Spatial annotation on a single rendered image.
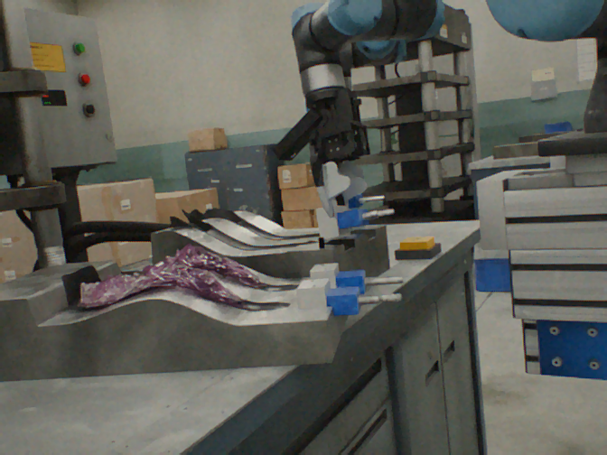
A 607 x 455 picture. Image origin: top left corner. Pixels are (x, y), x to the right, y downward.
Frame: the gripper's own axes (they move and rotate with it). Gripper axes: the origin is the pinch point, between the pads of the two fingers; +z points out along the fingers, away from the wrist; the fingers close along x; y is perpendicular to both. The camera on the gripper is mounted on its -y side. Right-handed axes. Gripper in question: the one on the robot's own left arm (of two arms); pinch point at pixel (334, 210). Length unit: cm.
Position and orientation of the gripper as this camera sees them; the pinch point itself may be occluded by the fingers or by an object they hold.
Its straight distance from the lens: 115.0
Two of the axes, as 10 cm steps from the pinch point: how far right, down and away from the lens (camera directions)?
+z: 1.7, 9.8, -0.5
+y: 8.7, -1.8, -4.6
